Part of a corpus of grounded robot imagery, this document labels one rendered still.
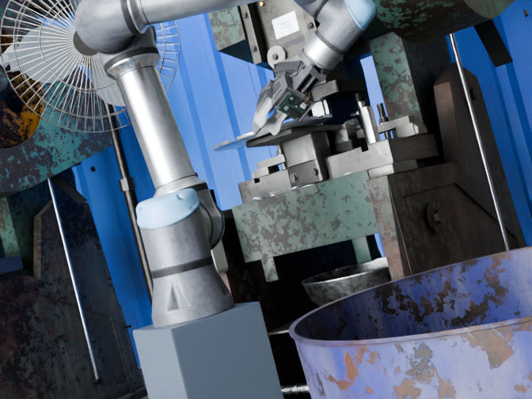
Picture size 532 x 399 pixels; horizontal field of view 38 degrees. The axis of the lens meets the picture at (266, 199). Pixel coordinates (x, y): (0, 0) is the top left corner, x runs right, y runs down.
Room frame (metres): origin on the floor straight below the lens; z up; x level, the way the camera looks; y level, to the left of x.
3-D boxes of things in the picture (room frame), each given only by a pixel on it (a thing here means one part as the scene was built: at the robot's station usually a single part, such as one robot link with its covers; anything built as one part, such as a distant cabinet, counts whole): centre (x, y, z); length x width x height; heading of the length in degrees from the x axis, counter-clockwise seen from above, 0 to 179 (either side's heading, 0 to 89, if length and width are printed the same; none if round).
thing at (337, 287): (2.02, -0.21, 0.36); 0.34 x 0.34 x 0.10
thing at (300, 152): (1.87, -0.11, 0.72); 0.25 x 0.14 x 0.14; 147
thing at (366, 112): (1.81, -0.28, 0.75); 0.03 x 0.03 x 0.10; 57
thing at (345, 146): (2.02, -0.21, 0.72); 0.20 x 0.16 x 0.03; 57
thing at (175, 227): (1.41, 0.18, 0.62); 0.13 x 0.12 x 0.14; 171
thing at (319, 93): (2.02, -0.21, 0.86); 0.20 x 0.16 x 0.05; 57
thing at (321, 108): (2.01, -0.20, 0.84); 0.05 x 0.03 x 0.04; 57
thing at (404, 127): (1.92, -0.35, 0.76); 0.17 x 0.06 x 0.10; 57
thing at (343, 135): (2.01, -0.20, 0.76); 0.15 x 0.09 x 0.05; 57
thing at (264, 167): (2.11, -0.06, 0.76); 0.17 x 0.06 x 0.10; 57
